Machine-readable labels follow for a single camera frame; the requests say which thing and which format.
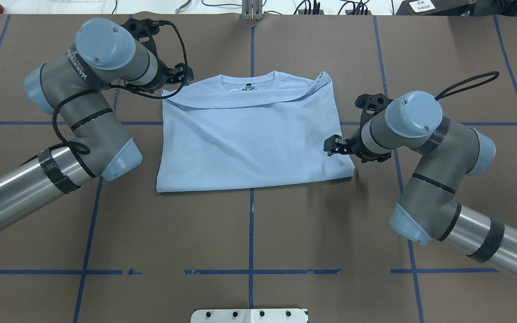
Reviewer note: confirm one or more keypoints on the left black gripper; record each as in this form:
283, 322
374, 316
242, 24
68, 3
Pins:
164, 73

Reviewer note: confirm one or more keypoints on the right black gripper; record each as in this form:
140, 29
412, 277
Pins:
353, 140

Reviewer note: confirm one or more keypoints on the light blue t-shirt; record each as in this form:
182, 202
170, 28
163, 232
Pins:
227, 133

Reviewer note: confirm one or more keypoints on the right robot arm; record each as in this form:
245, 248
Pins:
449, 152

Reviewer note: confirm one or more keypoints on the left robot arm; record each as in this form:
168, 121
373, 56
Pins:
92, 140

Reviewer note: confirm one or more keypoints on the brown table cover sheet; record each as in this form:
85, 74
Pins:
117, 251

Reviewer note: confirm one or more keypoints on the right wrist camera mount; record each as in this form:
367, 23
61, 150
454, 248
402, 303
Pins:
371, 105

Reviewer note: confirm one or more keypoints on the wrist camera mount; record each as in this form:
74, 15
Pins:
140, 29
371, 105

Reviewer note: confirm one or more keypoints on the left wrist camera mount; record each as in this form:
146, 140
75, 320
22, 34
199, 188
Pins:
140, 29

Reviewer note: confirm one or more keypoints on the aluminium frame post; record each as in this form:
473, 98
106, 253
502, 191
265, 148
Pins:
252, 10

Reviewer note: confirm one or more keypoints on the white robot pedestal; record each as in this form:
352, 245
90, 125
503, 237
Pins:
264, 315

